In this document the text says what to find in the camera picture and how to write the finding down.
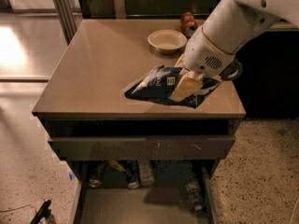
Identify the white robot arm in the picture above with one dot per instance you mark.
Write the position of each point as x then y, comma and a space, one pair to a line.
231, 42

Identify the blue chip bag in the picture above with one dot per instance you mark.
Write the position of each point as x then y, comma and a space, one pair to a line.
159, 83

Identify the wooden counter with metal rails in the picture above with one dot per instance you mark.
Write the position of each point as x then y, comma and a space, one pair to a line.
140, 0

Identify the snack packet in drawer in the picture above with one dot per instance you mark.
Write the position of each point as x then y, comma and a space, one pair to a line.
146, 173

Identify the dark can in drawer middle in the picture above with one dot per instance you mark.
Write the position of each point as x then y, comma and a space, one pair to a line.
132, 175

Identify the black tool on floor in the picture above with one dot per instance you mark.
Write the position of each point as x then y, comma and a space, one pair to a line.
43, 212

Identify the silver can in drawer left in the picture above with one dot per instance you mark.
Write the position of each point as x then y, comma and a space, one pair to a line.
95, 178

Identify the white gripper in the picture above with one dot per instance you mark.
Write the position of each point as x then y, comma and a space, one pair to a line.
206, 54

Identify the patterned can in drawer right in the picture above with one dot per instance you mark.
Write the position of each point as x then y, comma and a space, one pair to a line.
195, 195

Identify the white bowl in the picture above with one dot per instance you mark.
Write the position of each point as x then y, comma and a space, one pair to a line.
167, 41

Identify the closed top drawer front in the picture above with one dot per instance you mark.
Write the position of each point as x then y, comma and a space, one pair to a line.
202, 147

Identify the brown drawer cabinet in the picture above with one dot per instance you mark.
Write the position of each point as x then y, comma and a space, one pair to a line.
85, 94

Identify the orange soda can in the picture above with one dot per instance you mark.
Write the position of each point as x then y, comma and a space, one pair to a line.
188, 24

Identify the open middle drawer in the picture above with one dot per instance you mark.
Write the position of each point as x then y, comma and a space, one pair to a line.
164, 202

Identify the blue tape piece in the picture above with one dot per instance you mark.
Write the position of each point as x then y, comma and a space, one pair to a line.
72, 176

